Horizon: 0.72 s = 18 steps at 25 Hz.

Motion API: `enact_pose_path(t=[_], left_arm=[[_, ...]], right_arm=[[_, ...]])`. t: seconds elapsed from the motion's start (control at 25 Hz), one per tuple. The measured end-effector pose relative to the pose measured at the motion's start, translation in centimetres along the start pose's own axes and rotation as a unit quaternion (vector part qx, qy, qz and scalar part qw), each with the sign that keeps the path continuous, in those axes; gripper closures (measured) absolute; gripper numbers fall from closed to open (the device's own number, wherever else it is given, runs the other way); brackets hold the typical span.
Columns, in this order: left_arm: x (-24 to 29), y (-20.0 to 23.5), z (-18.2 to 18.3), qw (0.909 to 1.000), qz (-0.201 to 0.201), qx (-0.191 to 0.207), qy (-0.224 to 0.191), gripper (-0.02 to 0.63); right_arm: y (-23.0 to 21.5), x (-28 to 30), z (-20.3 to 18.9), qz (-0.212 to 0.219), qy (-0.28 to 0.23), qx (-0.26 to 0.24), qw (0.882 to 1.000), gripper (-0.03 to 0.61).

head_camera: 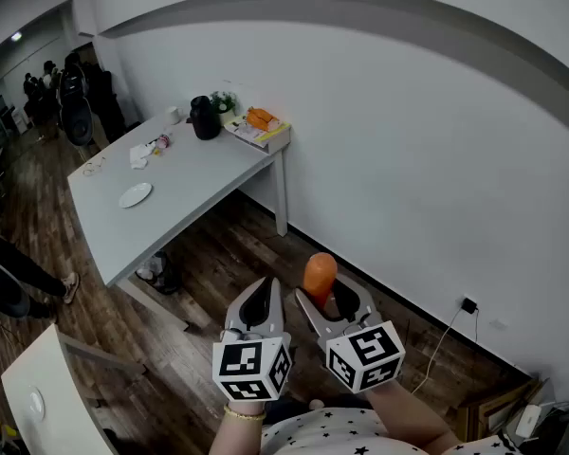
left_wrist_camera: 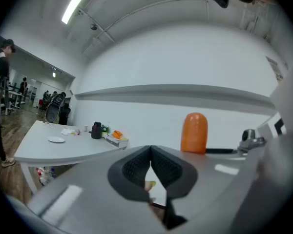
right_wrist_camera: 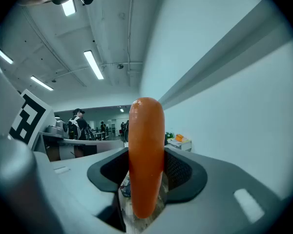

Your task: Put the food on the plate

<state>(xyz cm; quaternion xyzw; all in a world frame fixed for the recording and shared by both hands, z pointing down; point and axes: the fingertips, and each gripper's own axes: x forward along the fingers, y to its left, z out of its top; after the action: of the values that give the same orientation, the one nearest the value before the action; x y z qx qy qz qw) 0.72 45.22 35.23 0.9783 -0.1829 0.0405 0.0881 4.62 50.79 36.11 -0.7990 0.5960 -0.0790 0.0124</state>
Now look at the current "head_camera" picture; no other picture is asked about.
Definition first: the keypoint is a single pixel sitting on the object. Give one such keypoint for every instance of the thin-framed eyeglasses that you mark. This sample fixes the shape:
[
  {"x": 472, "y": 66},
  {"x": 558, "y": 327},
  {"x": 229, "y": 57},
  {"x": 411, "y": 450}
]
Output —
[{"x": 94, "y": 166}]

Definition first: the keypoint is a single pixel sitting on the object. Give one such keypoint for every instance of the white mug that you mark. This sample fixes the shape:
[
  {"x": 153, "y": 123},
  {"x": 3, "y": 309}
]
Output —
[{"x": 172, "y": 114}]

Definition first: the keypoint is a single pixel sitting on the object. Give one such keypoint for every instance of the red drink can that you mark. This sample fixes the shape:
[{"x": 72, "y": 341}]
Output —
[{"x": 163, "y": 141}]

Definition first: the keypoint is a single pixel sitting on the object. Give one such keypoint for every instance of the white star print shirt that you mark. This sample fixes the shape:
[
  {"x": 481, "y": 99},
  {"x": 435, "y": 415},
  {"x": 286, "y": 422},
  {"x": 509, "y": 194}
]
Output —
[{"x": 327, "y": 431}]

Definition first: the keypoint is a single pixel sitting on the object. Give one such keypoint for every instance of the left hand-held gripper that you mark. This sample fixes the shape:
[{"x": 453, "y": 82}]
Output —
[{"x": 246, "y": 360}]

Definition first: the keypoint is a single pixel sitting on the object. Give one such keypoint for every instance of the black waste bin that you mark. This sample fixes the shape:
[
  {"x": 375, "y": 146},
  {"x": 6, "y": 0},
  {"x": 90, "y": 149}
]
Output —
[{"x": 160, "y": 273}]

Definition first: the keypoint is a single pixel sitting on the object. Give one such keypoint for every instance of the orange packet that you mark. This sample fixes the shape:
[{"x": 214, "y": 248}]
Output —
[{"x": 261, "y": 117}]

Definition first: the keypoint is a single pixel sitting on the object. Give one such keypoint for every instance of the person's right forearm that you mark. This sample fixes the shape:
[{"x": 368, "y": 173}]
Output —
[{"x": 408, "y": 420}]

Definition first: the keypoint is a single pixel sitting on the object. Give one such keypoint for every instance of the orange carrot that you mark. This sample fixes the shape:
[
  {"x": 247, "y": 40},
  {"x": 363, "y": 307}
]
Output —
[{"x": 320, "y": 273}]

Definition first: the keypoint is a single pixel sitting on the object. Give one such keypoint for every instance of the black power adapter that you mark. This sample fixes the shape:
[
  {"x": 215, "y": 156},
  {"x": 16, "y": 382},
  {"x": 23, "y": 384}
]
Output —
[{"x": 468, "y": 305}]

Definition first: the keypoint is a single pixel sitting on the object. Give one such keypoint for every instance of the flat white napkin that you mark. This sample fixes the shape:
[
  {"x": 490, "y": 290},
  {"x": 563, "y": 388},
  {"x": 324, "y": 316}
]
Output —
[{"x": 144, "y": 150}]

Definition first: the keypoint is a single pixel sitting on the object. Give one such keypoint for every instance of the potted green plant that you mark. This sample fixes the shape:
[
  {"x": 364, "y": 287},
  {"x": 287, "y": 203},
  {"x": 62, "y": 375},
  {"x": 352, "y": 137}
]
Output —
[{"x": 224, "y": 102}]

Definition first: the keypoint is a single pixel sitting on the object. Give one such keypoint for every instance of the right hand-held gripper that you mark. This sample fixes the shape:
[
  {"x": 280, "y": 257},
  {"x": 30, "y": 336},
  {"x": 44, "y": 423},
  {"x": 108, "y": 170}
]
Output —
[{"x": 365, "y": 353}]

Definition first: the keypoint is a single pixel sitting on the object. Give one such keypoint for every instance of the yellow-edged book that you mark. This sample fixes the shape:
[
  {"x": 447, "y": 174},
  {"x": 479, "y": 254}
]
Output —
[{"x": 253, "y": 133}]

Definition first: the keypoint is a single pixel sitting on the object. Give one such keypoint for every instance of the small white table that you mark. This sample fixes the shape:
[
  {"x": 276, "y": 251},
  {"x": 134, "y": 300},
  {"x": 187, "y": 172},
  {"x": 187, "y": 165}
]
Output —
[{"x": 42, "y": 372}]

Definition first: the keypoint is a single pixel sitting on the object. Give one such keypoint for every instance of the crumpled white tissue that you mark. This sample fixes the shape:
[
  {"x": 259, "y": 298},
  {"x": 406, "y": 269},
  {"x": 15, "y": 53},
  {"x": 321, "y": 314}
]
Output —
[{"x": 137, "y": 163}]

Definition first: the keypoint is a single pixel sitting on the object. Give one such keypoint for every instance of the white box device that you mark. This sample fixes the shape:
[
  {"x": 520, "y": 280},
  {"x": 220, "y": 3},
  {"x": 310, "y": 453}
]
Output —
[{"x": 528, "y": 420}]

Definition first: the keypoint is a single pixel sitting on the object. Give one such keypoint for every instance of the black pouch bag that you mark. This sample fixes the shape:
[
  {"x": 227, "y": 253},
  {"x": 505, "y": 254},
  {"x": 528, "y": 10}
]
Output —
[{"x": 204, "y": 119}]

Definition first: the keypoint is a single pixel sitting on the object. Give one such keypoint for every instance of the person's left forearm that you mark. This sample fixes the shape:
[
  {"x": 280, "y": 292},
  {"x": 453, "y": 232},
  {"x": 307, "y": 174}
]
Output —
[{"x": 237, "y": 434}]

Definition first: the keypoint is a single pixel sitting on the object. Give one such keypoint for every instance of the black pod backpack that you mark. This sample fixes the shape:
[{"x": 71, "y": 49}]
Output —
[{"x": 78, "y": 121}]

